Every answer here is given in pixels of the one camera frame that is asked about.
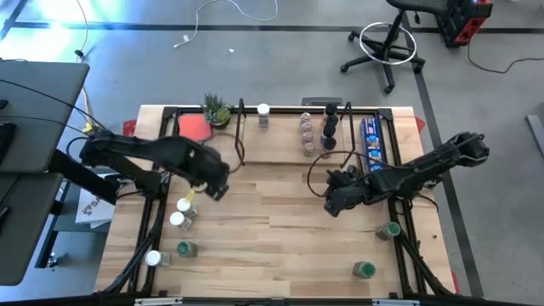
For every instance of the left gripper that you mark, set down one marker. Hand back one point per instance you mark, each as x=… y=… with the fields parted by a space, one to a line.
x=210 y=170

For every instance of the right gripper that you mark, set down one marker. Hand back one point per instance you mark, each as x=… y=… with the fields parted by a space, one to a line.
x=348 y=187

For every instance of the white-lid spice jar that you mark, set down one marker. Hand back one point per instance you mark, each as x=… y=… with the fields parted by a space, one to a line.
x=183 y=205
x=152 y=257
x=177 y=218
x=263 y=109

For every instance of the green-lid spice jar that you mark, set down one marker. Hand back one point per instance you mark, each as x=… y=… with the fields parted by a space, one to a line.
x=364 y=270
x=183 y=248
x=389 y=230

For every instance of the orange-filled black-lid spice bottle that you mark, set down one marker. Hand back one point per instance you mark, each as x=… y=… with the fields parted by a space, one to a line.
x=330 y=143

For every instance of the green-filled black-lid spice bottle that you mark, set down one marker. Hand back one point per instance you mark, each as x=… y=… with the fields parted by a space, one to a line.
x=328 y=130

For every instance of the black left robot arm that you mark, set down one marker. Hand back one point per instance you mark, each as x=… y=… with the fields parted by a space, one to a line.
x=157 y=151

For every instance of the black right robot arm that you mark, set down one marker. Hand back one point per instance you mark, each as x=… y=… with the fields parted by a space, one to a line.
x=425 y=170

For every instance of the yellow tag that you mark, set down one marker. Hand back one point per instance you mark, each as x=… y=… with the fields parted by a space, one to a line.
x=190 y=195

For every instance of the potted succulent plant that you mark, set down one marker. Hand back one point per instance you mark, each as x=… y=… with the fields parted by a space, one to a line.
x=217 y=115

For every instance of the long blue printed box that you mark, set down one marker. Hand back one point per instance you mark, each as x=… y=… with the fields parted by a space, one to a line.
x=372 y=136

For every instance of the white printed carton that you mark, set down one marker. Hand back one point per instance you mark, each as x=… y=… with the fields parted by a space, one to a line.
x=91 y=210

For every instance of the black slanted strut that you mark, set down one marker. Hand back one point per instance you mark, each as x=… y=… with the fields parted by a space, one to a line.
x=81 y=178

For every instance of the small metal floor fixture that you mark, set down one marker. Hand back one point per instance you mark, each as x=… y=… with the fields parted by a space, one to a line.
x=52 y=260

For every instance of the dark grey desk top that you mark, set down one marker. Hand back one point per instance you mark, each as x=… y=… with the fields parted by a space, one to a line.
x=38 y=127
x=25 y=238

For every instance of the grey metal bar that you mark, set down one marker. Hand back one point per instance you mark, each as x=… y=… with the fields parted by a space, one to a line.
x=536 y=134

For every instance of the black keyboard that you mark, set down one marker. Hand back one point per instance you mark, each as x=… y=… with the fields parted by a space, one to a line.
x=6 y=140

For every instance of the red and black toolbox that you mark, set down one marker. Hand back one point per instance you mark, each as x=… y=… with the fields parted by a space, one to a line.
x=461 y=19

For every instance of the wooden shelf black metal frame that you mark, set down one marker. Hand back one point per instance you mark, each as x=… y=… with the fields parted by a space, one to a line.
x=280 y=140

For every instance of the black metal rig frame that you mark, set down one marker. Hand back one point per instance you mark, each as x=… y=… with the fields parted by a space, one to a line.
x=285 y=110

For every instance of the grey metal bracket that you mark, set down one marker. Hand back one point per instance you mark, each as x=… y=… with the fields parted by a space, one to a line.
x=321 y=101

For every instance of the white mount bracket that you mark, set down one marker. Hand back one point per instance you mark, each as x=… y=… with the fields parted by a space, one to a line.
x=158 y=302
x=395 y=303

